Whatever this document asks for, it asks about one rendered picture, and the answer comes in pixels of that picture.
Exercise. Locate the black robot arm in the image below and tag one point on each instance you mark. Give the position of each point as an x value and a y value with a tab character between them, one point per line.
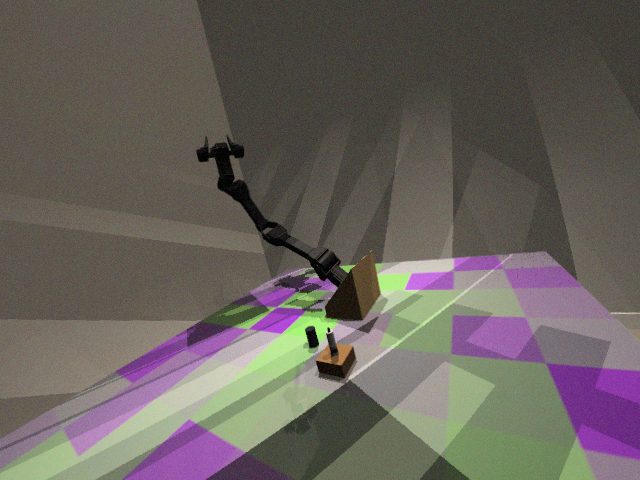
320	257

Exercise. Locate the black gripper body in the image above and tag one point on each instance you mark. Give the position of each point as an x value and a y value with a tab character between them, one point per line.
204	155

